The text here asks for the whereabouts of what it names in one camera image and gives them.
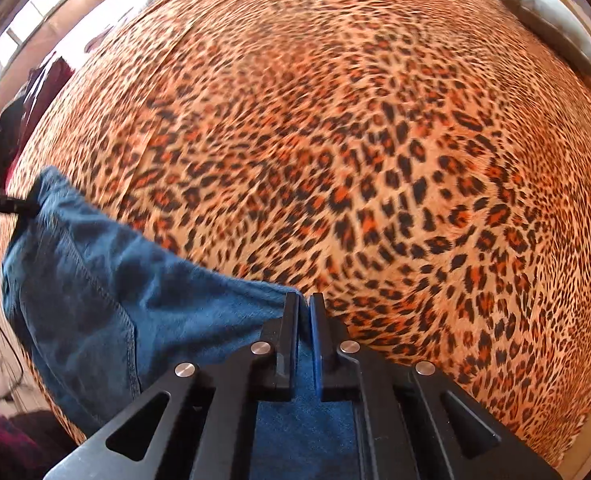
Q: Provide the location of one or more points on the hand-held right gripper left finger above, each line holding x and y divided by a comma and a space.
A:
291, 315

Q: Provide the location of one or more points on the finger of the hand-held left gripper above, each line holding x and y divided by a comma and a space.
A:
5, 203

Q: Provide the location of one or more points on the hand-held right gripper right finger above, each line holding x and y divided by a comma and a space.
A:
316, 315

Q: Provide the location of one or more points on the blue denim pants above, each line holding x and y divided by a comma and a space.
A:
125, 285

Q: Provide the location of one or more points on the dark maroon garment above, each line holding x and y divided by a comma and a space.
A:
30, 110

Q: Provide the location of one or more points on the leopard print blanket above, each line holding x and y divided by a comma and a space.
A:
375, 160

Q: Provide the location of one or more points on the window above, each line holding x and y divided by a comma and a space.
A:
25, 25

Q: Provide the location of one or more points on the dark red cloth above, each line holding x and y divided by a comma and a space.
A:
10, 440

